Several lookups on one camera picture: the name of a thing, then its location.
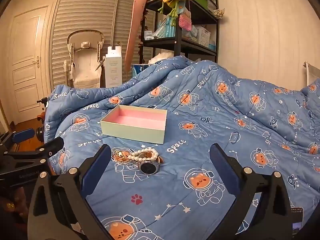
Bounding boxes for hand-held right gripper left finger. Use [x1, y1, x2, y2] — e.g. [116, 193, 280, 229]
[27, 144, 112, 240]

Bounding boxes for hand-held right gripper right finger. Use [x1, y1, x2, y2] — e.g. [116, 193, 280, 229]
[209, 143, 293, 240]

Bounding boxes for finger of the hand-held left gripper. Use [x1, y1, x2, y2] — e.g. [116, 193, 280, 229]
[0, 128, 36, 152]
[0, 137, 65, 173]

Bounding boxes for thin rose gold bangle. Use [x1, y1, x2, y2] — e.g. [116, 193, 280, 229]
[111, 149, 133, 165]

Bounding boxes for white pearl bracelet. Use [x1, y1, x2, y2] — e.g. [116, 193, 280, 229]
[129, 147, 160, 164]

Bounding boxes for silver wristwatch brown strap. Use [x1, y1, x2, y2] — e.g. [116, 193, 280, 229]
[136, 148, 164, 175]

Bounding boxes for pale green box pink lining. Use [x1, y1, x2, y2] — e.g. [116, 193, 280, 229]
[100, 105, 168, 145]

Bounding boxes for blue astronaut bear printed blanket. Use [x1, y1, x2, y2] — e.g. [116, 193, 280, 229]
[44, 55, 320, 240]

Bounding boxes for white panelled door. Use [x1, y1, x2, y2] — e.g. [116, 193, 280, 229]
[7, 5, 54, 125]

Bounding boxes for smartphone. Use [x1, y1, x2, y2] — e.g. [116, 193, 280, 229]
[290, 206, 304, 235]

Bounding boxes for white high chair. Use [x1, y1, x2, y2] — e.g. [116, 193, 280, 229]
[62, 30, 105, 89]

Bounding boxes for tall white carton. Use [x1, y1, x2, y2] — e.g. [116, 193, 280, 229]
[105, 46, 123, 87]

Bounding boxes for white fluffy pillow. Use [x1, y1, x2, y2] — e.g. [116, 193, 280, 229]
[149, 50, 175, 63]

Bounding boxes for white plastic basket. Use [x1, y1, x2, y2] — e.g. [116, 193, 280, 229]
[196, 27, 212, 48]

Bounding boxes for black metal shelf rack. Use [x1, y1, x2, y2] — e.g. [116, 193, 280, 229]
[139, 0, 220, 65]

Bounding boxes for louvred wardrobe doors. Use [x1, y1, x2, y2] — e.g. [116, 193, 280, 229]
[51, 0, 155, 90]

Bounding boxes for long pink board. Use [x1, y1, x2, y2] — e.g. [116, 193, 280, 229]
[124, 0, 151, 73]

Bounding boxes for pink knitted pouch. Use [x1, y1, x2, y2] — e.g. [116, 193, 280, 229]
[178, 12, 193, 32]

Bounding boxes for teal boxes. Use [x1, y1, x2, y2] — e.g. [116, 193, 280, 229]
[152, 17, 178, 39]

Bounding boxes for green frog plush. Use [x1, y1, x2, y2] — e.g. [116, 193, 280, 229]
[158, 0, 186, 27]

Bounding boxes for dark metal frame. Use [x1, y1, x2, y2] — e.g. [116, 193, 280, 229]
[36, 97, 50, 141]

